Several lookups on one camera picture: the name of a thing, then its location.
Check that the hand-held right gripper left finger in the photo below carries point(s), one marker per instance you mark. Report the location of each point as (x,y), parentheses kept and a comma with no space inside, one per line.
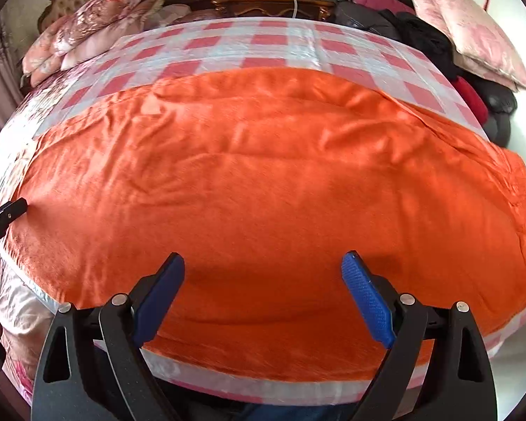
(160,298)

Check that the orange pants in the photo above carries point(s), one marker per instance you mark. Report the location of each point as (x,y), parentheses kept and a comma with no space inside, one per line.
(267,184)

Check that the red cushion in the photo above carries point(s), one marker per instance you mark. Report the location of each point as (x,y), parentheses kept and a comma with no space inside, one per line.
(471,101)

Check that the carved wooden nightstand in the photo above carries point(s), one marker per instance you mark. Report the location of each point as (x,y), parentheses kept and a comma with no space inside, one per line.
(263,6)

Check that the dark red blanket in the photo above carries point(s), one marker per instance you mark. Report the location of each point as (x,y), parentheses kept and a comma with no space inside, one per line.
(377,0)

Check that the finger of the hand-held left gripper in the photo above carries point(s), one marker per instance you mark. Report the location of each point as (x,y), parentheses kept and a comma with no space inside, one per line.
(4,219)

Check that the floral bed sheet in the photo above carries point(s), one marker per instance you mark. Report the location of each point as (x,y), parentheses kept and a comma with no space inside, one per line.
(13,315)

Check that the folded floral quilt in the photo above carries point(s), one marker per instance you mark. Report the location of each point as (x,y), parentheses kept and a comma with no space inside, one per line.
(114,13)

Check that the person's right leg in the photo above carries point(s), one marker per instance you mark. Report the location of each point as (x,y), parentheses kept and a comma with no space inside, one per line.
(289,413)

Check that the light pink plain pillow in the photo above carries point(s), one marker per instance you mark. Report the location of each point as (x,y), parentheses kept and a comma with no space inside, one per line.
(92,55)

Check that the black leather armchair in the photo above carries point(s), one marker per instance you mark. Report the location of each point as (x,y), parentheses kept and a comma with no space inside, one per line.
(502,105)

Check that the black clothing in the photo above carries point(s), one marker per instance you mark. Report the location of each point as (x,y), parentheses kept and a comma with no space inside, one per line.
(425,39)

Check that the pink floral bed pillow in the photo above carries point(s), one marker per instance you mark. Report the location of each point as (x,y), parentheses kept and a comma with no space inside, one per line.
(44,57)

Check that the large pink floral pillow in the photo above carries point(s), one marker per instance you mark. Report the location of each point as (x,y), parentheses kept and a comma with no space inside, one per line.
(477,72)
(464,22)

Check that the pink curtain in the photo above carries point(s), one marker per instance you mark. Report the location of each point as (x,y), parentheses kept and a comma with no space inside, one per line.
(0,87)

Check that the dark floral pillow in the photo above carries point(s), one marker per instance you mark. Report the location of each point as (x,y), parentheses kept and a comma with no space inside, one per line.
(184,13)

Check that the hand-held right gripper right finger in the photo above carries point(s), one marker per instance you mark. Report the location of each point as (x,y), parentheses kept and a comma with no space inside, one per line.
(368,298)

